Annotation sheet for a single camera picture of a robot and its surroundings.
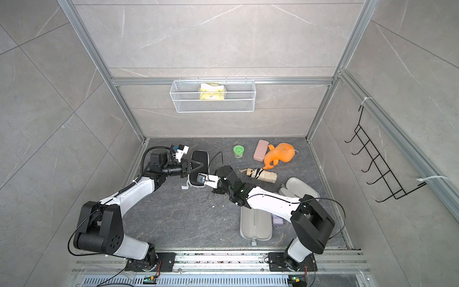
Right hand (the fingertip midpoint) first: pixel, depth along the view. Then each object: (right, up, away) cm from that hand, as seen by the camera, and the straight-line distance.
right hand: (214, 173), depth 83 cm
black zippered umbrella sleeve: (-5, +8, -2) cm, 10 cm away
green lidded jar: (+12, +11, +25) cm, 30 cm away
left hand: (-5, +5, -2) cm, 7 cm away
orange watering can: (+39, +10, +21) cm, 45 cm away
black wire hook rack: (+65, 0, -20) cm, 68 cm away
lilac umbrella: (+30, -22, 0) cm, 37 cm away
